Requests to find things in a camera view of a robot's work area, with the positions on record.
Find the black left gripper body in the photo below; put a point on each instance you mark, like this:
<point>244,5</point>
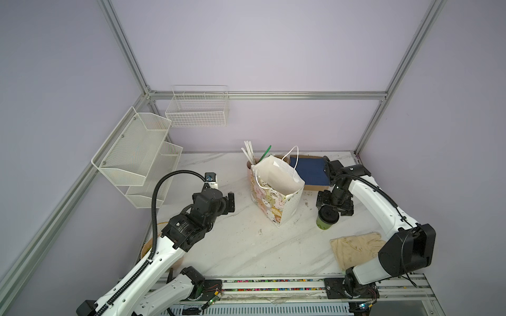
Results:
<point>223,210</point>

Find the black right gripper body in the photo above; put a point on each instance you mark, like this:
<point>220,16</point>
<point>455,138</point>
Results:
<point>335,198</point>

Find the black plastic cup lid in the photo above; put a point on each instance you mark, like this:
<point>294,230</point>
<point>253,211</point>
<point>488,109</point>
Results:
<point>328,215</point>

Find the green paper coffee cup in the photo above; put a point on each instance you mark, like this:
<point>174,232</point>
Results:
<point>322,226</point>

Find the cartoon animal paper gift bag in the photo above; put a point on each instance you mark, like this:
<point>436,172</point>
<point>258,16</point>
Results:
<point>276,187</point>

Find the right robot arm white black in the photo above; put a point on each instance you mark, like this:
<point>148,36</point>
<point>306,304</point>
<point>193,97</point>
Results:
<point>409,246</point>

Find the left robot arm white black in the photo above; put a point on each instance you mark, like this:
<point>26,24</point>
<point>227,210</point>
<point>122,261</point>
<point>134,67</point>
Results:
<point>131,296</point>

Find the cardboard box of blue napkins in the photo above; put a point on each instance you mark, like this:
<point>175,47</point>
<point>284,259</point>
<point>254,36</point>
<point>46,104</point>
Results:
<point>311,170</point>

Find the beige cloth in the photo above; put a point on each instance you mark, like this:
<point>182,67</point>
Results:
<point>351,251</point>

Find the white wrapped straw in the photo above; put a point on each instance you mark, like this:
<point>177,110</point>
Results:
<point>248,151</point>

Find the green wrapped straw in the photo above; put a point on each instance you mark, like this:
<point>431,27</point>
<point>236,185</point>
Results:
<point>264,155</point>

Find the white mesh two-tier shelf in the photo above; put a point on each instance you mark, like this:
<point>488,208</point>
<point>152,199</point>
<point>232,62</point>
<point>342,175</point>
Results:
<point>136,155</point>

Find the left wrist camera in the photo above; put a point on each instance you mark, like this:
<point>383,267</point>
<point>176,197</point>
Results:
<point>210,181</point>

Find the white wire basket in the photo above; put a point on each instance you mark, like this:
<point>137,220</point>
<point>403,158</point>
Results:
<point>198,106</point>

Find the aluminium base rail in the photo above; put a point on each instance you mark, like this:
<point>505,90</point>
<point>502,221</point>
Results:
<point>292,295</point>

